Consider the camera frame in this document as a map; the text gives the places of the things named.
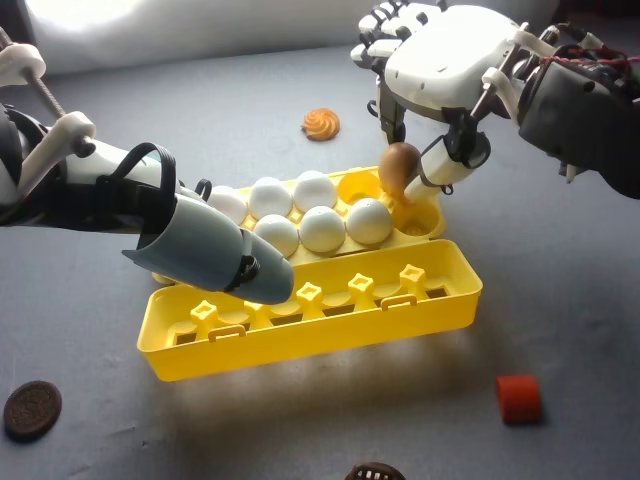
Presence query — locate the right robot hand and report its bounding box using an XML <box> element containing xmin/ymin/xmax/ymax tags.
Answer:
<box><xmin>349</xmin><ymin>0</ymin><xmax>521</xmax><ymax>207</ymax></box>

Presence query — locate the chocolate sandwich toy cookie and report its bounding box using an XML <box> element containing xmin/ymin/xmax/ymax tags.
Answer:
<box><xmin>3</xmin><ymin>381</ymin><xmax>63</xmax><ymax>442</ymax></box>

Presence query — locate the grey table cloth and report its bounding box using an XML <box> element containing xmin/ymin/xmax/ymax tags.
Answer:
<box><xmin>0</xmin><ymin>19</ymin><xmax>640</xmax><ymax>480</ymax></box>

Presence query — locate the white cloth backdrop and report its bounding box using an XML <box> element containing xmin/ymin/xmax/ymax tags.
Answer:
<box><xmin>22</xmin><ymin>0</ymin><xmax>561</xmax><ymax>76</ymax></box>

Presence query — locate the yellow plastic egg box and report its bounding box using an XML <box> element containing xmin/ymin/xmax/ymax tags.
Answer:
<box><xmin>136</xmin><ymin>165</ymin><xmax>485</xmax><ymax>384</ymax></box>

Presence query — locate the brown toy basket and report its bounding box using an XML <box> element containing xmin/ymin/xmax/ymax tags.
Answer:
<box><xmin>344</xmin><ymin>462</ymin><xmax>407</xmax><ymax>480</ymax></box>

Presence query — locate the red half-round block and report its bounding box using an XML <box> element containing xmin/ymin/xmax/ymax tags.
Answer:
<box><xmin>494</xmin><ymin>374</ymin><xmax>543</xmax><ymax>426</ymax></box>

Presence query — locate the orange swirl toy cookie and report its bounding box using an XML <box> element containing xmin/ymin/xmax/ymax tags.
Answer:
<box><xmin>300</xmin><ymin>107</ymin><xmax>342</xmax><ymax>143</ymax></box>

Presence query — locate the tan brown egg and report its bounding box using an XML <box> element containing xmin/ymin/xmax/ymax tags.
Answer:
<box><xmin>378</xmin><ymin>141</ymin><xmax>423</xmax><ymax>205</ymax></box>

